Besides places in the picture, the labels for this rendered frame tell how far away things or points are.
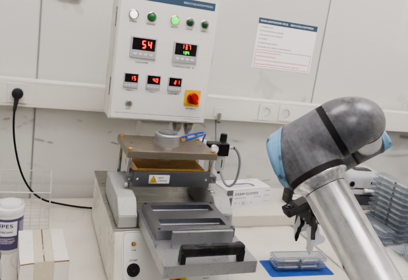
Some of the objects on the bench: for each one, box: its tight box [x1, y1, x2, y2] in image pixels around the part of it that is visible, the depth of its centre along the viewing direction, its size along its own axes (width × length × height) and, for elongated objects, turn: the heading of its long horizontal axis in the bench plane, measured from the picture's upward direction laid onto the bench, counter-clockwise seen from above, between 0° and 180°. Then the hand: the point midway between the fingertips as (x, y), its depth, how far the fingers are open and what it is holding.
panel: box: [121, 231, 229, 280], centre depth 116 cm, size 2×30×19 cm, turn 77°
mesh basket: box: [0, 169, 52, 230], centre depth 150 cm, size 22×26×13 cm
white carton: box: [215, 178, 271, 208], centre depth 182 cm, size 12×23×7 cm, turn 87°
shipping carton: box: [17, 228, 70, 280], centre depth 119 cm, size 19×13×9 cm
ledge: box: [231, 188, 370, 227], centre depth 192 cm, size 30×84×4 cm, turn 77°
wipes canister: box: [0, 197, 25, 254], centre depth 129 cm, size 9×9×15 cm
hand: (300, 244), depth 141 cm, fingers open, 8 cm apart
